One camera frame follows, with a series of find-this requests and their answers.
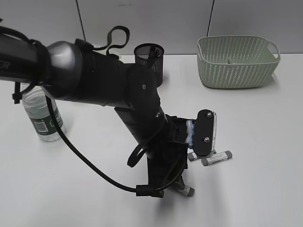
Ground translucent green wavy plate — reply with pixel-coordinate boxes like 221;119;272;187
92;44;122;60

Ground black marker pen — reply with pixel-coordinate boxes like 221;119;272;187
148;46;161;61

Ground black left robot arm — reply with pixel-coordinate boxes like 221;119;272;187
0;33;195;198

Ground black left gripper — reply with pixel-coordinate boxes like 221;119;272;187
146;114;189;198

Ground grey white eraser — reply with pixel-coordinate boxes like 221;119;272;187
178;185;195;197
187;152;199;162
201;150;232;166

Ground light green plastic basket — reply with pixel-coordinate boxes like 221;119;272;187
197;35;281;89

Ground clear water bottle green label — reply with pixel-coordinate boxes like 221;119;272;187
22;86;61;142

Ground black mesh pen holder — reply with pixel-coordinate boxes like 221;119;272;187
134;43;164;87

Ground grey white eraser bottom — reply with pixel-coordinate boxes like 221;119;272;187
178;185;195;197

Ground waste paper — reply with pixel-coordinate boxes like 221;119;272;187
227;59;235;64

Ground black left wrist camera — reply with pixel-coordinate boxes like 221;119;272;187
185;109;217;158

